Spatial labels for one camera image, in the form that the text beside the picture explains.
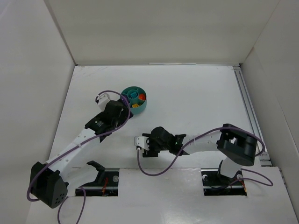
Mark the teal round divided container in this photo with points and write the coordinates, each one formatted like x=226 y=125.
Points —
x=126 y=92

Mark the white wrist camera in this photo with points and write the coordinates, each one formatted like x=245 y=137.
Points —
x=102 y=100
x=141 y=142

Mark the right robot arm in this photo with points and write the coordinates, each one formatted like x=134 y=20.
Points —
x=238 y=146

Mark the aluminium rail right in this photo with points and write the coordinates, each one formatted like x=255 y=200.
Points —
x=264 y=158

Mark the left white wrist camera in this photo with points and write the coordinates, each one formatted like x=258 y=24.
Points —
x=102 y=100

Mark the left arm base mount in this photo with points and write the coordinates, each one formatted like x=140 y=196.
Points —
x=105 y=184

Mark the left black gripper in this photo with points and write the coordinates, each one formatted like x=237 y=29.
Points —
x=124 y=106

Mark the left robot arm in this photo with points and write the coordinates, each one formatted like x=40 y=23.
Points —
x=49 y=181

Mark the orange round lego piece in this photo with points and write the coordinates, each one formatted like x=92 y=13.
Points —
x=142 y=97

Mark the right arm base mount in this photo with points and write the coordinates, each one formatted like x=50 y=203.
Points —
x=215 y=184

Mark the long teal lego brick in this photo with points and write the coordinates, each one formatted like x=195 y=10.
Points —
x=133 y=95

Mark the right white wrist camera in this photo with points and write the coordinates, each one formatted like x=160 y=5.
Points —
x=141 y=142

